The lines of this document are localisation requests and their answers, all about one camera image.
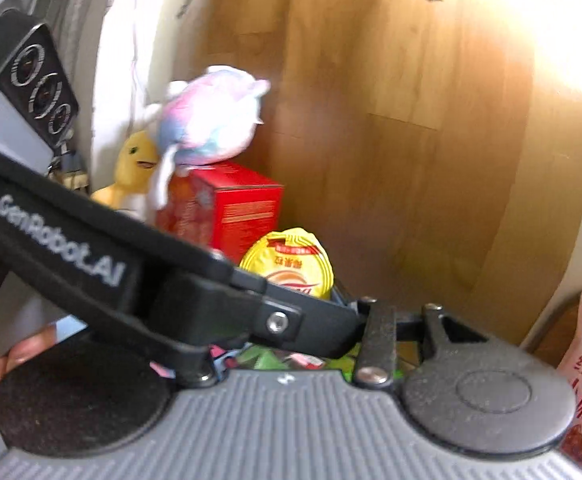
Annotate black open snack box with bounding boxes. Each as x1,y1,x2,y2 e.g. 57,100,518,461
211,278,377,382

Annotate yellow duck plush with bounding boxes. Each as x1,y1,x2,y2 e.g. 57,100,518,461
90,130,160,222

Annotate pastel plush toy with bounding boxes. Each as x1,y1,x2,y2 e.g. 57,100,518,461
136,65,270,212

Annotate yellow lid milk tea cup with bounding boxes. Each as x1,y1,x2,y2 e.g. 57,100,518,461
240,228,334,299

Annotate red gift box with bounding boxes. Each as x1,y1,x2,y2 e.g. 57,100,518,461
155,162,283,263

